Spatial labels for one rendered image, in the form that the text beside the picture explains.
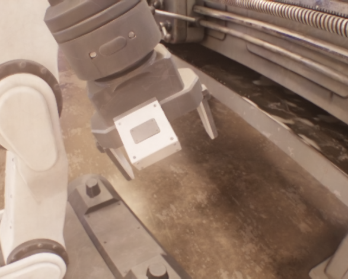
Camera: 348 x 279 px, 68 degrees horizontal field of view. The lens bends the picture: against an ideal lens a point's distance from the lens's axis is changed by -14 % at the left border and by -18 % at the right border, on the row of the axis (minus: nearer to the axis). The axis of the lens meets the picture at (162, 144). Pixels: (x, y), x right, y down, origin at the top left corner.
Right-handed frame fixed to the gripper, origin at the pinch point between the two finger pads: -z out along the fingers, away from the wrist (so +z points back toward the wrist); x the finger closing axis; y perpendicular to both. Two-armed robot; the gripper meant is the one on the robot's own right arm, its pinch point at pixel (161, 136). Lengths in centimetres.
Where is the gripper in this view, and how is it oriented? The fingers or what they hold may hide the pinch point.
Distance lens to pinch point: 33.5
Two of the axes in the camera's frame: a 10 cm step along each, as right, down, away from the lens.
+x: 8.9, -4.5, -0.3
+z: -3.7, -6.9, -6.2
